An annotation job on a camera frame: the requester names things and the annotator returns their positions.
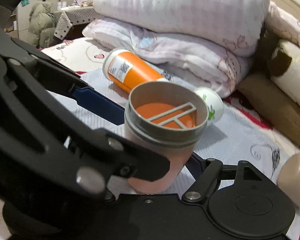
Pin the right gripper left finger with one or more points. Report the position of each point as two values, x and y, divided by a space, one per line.
45 151

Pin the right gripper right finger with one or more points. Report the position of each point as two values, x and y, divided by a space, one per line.
239 199

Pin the pink cup grey rim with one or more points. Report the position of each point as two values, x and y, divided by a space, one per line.
168 119

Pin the beige brown cup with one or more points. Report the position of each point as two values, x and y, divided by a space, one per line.
289 178

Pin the white leaf-print paper cup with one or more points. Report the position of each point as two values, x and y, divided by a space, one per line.
213 101

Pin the orange and white cup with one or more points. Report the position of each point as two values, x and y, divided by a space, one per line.
126 70

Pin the bear print bed sheet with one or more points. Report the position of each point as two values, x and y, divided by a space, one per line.
83 55

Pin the olive green jacket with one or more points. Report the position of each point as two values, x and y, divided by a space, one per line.
42 25

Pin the patterned cloth side table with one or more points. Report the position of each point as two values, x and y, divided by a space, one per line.
68 17

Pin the folded pink white blanket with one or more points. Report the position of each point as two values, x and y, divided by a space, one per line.
199 62

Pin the cream embroidered folded blanket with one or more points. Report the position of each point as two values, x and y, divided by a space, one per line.
284 64

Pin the pink floral pillow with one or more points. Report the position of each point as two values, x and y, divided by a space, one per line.
234 24

